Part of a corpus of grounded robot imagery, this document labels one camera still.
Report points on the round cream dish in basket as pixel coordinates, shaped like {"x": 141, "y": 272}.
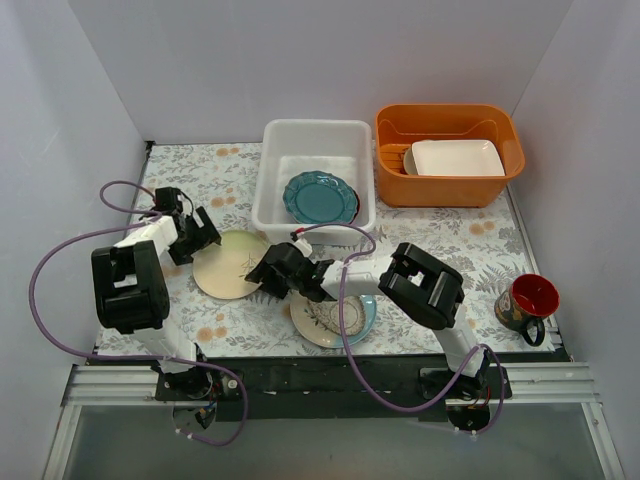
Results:
{"x": 409, "y": 162}

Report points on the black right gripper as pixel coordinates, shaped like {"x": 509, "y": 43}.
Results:
{"x": 273, "y": 272}

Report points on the speckled grey oval plate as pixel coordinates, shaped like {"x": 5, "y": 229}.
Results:
{"x": 326, "y": 315}

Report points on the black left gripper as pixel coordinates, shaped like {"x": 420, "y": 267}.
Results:
{"x": 195, "y": 239}

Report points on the cream plate with leaf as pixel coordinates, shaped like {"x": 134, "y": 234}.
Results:
{"x": 219, "y": 270}

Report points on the red round plate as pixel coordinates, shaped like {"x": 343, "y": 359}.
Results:
{"x": 352, "y": 205}

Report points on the white plastic bin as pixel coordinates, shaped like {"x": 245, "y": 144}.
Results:
{"x": 293, "y": 146}

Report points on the white rectangular dish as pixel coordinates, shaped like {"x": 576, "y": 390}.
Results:
{"x": 459, "y": 158}

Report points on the cream and blue plate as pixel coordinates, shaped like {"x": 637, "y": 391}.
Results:
{"x": 325, "y": 338}

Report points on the red bowl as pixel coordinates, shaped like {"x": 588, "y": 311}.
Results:
{"x": 524, "y": 306}

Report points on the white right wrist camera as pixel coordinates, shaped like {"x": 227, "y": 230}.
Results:
{"x": 303, "y": 245}

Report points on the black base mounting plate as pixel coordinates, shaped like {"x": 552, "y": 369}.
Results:
{"x": 327, "y": 388}

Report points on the teal scalloped plate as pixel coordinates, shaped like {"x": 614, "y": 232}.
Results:
{"x": 316, "y": 197}

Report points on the orange plastic basket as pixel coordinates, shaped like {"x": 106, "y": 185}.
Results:
{"x": 398, "y": 126}

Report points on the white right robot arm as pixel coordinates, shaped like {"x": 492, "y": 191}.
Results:
{"x": 424, "y": 288}

